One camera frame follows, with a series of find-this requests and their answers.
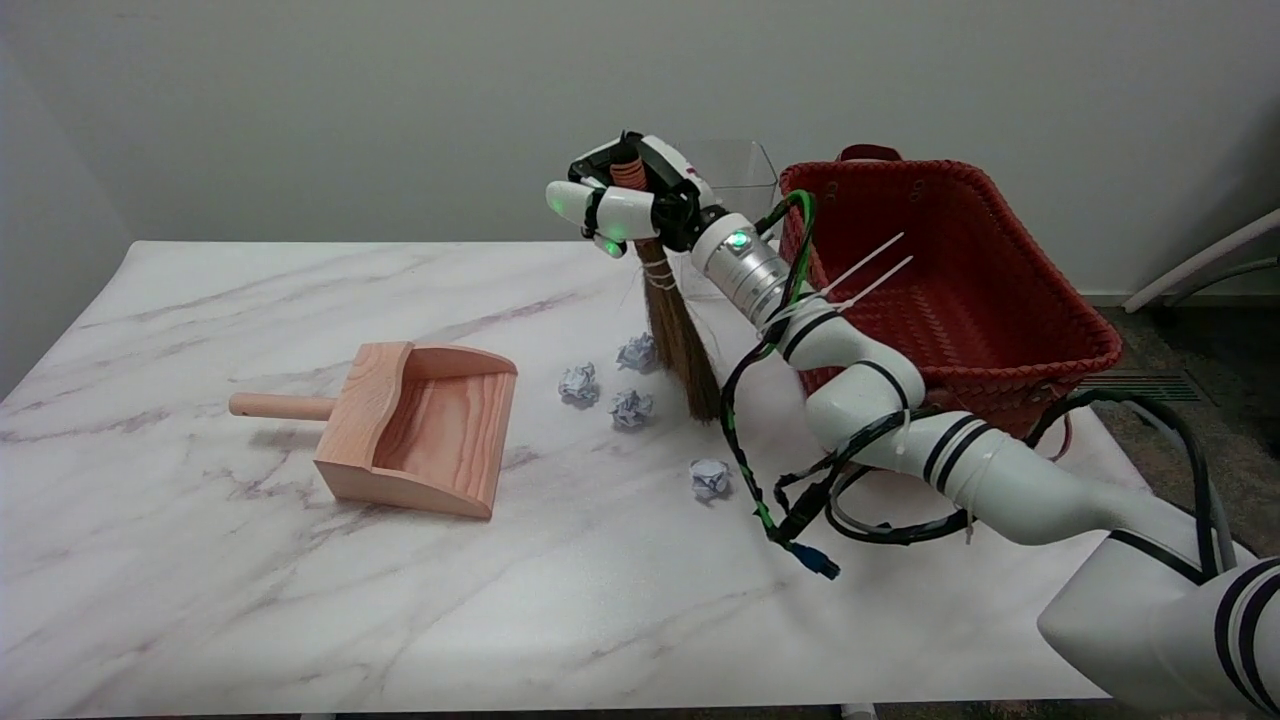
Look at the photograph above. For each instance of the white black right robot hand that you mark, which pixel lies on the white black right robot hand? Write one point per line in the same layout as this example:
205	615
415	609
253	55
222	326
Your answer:
625	212

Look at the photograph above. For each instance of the white paper ball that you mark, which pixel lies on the white paper ball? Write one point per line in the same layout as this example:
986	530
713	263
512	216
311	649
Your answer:
710	479
636	353
578	383
630	408

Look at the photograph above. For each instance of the small brown straw broom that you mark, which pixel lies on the small brown straw broom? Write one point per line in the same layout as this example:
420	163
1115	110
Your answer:
685	350

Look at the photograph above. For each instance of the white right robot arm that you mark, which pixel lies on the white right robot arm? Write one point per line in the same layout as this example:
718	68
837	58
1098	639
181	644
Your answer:
860	390

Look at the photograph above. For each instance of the wooden dustpan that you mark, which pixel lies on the wooden dustpan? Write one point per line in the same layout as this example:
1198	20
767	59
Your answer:
440	430

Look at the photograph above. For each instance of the clear plastic container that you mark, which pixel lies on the clear plastic container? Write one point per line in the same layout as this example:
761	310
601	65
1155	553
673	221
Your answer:
745	165

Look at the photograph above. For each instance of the red woven basket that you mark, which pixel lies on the red woven basket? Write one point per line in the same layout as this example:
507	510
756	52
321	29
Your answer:
950	300

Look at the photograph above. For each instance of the floor vent grille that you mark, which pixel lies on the floor vent grille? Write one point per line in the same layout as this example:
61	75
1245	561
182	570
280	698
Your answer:
1140	387

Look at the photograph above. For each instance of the white pipe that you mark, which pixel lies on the white pipe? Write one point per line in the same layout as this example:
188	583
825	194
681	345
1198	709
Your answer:
1200	262

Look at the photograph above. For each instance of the grey pipe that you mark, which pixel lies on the grey pipe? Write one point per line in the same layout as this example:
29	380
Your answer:
1232	272

